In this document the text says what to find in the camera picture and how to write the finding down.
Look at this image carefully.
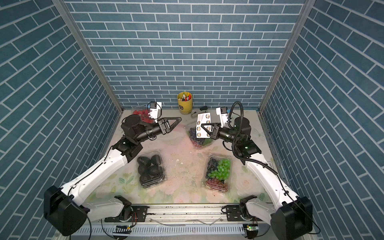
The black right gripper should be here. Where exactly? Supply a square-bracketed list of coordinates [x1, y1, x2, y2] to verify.
[202, 124, 240, 147]

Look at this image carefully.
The white fruit sticker sheet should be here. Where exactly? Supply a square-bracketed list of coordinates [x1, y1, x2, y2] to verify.
[196, 113, 212, 139]

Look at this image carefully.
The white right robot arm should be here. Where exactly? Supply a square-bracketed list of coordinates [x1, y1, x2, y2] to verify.
[196, 101, 316, 240]

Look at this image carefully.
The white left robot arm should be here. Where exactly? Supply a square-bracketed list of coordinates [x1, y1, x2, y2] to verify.
[44, 115, 182, 236]

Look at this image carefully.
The white label strip on table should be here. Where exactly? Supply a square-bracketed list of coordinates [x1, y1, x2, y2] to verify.
[267, 162, 274, 169]

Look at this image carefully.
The grey desk stapler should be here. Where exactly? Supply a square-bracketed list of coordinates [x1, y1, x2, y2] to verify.
[191, 106, 208, 118]

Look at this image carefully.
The clear box of blueberries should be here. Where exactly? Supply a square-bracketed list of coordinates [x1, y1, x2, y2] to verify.
[185, 126, 214, 148]

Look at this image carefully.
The clear box of strawberries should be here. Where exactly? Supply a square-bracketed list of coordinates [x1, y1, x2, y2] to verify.
[132, 105, 155, 124]

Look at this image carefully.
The yellow pen cup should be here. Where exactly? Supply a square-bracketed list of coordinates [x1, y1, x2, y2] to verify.
[177, 92, 193, 115]

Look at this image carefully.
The clear box of mixed grapes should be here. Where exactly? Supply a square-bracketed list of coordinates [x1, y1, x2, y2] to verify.
[202, 155, 232, 193]

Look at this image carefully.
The clear box of avocados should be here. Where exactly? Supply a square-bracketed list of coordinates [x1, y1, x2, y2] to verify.
[137, 151, 167, 189]

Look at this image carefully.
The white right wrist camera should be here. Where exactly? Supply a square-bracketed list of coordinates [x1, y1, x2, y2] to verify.
[216, 107, 229, 128]

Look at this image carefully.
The aluminium front rail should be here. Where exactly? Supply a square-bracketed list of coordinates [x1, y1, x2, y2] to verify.
[59, 202, 313, 229]

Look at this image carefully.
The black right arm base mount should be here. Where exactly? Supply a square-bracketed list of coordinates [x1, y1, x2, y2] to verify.
[221, 195, 271, 224]

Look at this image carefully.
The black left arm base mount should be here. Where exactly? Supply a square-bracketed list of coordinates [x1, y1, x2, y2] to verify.
[104, 196, 149, 223]

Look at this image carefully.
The aluminium corner post left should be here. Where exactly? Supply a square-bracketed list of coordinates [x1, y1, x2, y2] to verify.
[52, 0, 124, 114]

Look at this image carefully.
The aluminium corner post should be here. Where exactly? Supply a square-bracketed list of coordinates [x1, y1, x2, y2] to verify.
[52, 0, 124, 114]
[259, 0, 316, 113]

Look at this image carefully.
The aluminium corner post right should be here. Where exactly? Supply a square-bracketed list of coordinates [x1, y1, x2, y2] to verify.
[259, 0, 316, 113]

